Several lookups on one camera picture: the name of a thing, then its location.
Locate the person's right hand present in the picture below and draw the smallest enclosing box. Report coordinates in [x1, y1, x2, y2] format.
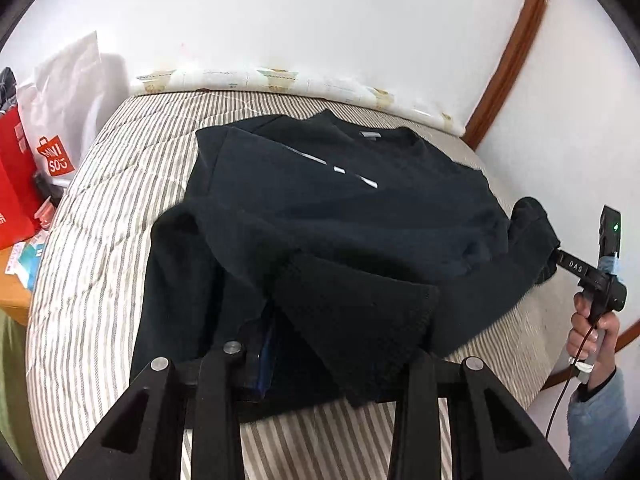
[566, 292, 622, 394]

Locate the brown wooden door frame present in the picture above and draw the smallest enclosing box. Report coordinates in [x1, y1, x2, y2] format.
[459, 0, 640, 392]

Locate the black sweatshirt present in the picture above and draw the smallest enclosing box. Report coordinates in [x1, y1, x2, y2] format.
[129, 109, 562, 423]

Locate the small pink bottle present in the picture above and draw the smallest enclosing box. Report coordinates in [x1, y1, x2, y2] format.
[31, 195, 57, 232]

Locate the grey plaid cloth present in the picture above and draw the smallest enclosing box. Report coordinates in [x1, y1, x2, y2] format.
[0, 66, 20, 117]

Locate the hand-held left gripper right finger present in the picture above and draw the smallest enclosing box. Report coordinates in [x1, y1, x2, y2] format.
[387, 350, 573, 480]

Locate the red paper bag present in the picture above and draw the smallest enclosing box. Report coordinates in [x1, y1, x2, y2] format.
[0, 105, 45, 251]

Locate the striped mattress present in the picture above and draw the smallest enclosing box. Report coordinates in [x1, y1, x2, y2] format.
[25, 89, 576, 480]

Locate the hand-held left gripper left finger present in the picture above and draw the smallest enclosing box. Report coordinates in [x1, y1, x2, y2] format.
[57, 310, 281, 480]

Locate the person's right forearm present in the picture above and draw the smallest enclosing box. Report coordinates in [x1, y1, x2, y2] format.
[566, 367, 638, 480]

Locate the green bed sheet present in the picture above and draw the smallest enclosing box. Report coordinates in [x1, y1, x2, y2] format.
[0, 310, 33, 463]

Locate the white plastic shopping bag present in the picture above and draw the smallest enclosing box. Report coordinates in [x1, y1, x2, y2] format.
[17, 30, 103, 187]

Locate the black cable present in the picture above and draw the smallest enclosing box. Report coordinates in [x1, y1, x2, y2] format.
[544, 327, 601, 442]

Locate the wooden nightstand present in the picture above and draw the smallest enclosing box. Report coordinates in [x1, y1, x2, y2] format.
[0, 246, 42, 327]

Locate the blue and white box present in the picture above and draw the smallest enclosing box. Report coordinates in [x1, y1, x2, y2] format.
[6, 240, 47, 291]

